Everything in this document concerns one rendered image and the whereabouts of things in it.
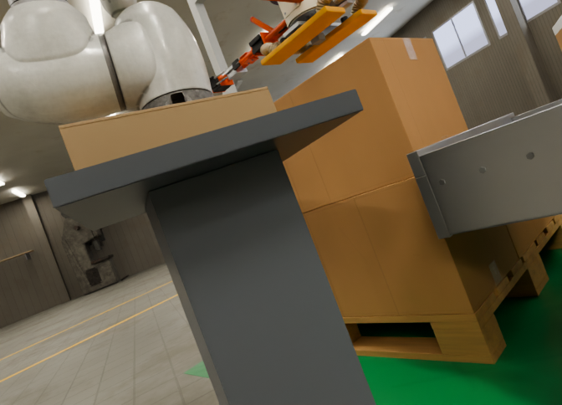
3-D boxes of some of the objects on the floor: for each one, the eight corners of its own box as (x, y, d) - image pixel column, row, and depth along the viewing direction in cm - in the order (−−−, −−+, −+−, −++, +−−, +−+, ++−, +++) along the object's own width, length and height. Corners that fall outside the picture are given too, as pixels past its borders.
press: (130, 276, 1476) (101, 199, 1480) (130, 278, 1349) (98, 194, 1354) (84, 294, 1418) (54, 214, 1422) (80, 298, 1292) (47, 210, 1296)
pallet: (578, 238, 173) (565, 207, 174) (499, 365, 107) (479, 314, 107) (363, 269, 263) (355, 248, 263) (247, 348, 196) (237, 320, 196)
